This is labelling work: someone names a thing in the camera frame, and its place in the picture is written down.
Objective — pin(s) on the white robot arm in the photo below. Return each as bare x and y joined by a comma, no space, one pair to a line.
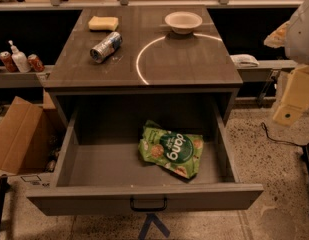
293,36

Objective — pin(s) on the red soda can right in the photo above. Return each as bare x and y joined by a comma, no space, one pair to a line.
36,63

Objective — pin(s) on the red soda can left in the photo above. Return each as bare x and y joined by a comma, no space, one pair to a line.
8,62

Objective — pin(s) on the silver blue drink can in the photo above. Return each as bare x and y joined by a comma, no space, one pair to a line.
106,47

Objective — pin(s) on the open grey top drawer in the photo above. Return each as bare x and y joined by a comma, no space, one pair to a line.
97,173

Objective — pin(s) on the black drawer handle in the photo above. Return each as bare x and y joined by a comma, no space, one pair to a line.
148,205

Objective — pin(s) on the grey cabinet with counter top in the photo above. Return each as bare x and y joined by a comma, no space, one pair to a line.
151,57

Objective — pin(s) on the folded white cloth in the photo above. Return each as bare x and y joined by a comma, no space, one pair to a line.
244,60

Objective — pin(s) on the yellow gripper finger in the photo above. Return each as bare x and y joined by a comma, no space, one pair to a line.
277,38
295,98

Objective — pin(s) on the white paper bowl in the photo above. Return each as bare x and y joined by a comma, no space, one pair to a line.
183,22

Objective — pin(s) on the white pump bottle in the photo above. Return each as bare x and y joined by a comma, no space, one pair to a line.
19,58

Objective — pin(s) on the brown cardboard box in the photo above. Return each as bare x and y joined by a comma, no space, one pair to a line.
28,134

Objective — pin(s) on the green rice chip bag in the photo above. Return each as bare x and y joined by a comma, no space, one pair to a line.
174,151

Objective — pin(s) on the red soda can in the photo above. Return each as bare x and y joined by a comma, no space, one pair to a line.
8,62
36,63

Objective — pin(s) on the yellow sponge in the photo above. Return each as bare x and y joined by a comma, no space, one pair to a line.
103,23

